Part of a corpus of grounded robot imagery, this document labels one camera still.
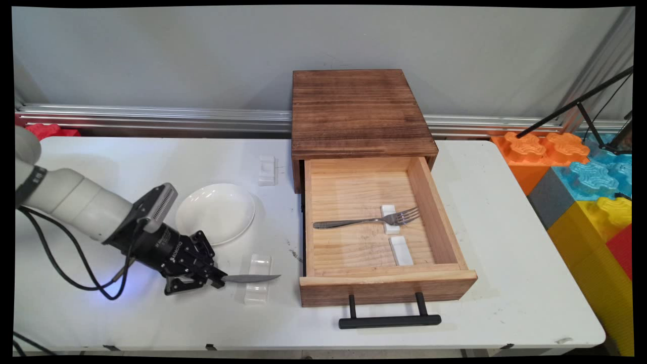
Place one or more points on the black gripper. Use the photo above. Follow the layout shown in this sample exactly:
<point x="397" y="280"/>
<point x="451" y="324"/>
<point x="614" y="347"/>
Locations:
<point x="156" y="247"/>

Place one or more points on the silver table knife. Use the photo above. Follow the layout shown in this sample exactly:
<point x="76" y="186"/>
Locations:
<point x="252" y="278"/>

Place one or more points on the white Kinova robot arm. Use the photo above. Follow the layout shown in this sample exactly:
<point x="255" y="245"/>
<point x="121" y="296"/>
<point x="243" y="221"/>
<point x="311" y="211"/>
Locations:
<point x="76" y="202"/>

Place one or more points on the white round plate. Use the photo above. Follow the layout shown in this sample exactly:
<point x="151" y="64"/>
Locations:
<point x="217" y="215"/>

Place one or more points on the clear rest near knife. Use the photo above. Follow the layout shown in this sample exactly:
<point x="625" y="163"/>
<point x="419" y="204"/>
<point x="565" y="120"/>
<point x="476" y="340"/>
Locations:
<point x="258" y="296"/>

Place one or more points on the silver fork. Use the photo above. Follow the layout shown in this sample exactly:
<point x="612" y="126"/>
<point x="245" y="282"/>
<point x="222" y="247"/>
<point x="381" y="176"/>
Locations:
<point x="354" y="222"/>

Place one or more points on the red foam block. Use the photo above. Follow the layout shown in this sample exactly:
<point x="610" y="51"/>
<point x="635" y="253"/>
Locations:
<point x="621" y="250"/>
<point x="50" y="131"/>

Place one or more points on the dark wooden drawer cabinet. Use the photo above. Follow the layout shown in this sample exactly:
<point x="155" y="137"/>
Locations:
<point x="354" y="111"/>

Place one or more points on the orange foam block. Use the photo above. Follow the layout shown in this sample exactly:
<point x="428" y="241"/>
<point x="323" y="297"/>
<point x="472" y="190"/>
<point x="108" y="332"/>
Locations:
<point x="530" y="151"/>

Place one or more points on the grey foam block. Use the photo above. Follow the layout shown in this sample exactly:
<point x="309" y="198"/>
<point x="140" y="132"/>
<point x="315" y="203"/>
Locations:
<point x="551" y="199"/>

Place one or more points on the blue foam block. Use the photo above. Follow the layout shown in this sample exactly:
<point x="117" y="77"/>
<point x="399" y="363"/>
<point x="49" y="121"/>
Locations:
<point x="591" y="179"/>

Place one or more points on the black tripod stand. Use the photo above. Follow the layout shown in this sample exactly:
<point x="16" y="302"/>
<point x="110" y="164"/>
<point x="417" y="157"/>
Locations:
<point x="571" y="105"/>

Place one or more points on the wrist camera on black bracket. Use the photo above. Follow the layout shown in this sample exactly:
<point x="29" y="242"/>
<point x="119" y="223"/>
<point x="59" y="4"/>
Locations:
<point x="162" y="202"/>

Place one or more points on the aluminium rail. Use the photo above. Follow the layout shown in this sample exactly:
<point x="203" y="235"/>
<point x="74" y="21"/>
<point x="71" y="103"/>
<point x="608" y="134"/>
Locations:
<point x="151" y="117"/>

